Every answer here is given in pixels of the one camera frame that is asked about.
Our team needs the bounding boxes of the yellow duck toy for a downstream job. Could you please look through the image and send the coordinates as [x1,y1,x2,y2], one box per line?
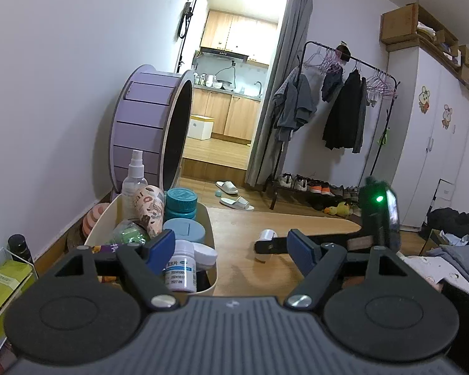
[323,202,352,218]

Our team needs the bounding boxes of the white patterned bedsheet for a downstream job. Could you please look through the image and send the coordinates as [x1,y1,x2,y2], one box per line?
[397,252,469,294]

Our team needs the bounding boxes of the clear white spray bottle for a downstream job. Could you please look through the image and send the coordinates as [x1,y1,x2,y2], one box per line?
[121,150,148,220]

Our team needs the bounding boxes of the clothes rack with garments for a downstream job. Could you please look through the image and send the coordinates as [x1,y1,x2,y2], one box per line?
[263,41,402,210]

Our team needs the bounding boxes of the pink patterned tube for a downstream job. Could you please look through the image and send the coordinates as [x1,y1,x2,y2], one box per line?
[133,185,165,238]

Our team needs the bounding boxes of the teal cap medicine bottle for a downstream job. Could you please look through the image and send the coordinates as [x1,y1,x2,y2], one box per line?
[164,187,198,221]

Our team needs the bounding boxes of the green tea packet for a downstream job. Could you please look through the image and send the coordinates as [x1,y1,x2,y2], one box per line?
[0,260,32,309]

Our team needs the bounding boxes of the white slipper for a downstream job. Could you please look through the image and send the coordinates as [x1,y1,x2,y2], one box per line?
[216,180,239,196]
[219,197,255,211]

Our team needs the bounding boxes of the white storage box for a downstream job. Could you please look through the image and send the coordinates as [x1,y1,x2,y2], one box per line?
[187,114,214,141]

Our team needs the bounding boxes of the purple snack packet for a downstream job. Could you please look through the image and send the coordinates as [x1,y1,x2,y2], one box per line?
[92,244,120,254]

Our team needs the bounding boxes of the black thermos bottle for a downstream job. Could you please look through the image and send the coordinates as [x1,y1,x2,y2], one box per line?
[7,234,33,263]

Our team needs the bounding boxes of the white small pill bottle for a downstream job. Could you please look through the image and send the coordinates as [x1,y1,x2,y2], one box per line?
[164,240,196,293]

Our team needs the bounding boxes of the beige plastic storage bin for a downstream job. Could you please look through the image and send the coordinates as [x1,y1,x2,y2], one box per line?
[84,192,219,297]

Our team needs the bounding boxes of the cardboard boxes atop wardrobe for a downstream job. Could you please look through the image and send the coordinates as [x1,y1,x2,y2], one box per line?
[379,2,469,90]

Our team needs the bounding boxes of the white wardrobe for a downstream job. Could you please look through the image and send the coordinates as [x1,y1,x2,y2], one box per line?
[373,47,469,229]

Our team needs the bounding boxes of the white wide plastic bottle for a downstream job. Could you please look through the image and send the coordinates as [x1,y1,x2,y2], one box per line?
[193,242,218,271]

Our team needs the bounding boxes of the purple cat exercise wheel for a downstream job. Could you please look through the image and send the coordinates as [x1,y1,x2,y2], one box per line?
[109,64,194,193]

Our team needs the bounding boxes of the small white dropper bottle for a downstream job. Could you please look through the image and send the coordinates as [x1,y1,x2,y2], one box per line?
[254,228,277,263]

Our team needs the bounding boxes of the green floss picks bag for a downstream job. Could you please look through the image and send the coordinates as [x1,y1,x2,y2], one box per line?
[109,219,150,245]

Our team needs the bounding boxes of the toothpick jar blue lid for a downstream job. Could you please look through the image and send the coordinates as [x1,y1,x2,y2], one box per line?
[163,217,206,244]

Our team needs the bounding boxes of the shoe row on rack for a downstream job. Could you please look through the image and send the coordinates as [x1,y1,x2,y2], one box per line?
[277,173,359,202]

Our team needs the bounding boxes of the grey door curtain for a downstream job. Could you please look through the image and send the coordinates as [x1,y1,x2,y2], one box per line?
[245,0,313,187]

